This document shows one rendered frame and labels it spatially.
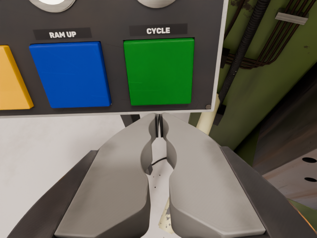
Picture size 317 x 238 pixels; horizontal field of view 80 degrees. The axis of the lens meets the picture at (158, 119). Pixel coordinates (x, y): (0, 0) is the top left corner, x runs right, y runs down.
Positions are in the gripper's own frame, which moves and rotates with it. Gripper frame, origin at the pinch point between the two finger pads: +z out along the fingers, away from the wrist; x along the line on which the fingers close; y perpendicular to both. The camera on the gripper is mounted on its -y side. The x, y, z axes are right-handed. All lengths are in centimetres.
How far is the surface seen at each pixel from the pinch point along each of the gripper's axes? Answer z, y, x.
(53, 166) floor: 76, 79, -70
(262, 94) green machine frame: 43, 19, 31
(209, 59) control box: 11.0, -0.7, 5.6
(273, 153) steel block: 31, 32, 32
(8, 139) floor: 93, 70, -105
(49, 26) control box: 11.0, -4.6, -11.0
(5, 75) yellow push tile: 10.3, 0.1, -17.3
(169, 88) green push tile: 10.2, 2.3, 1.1
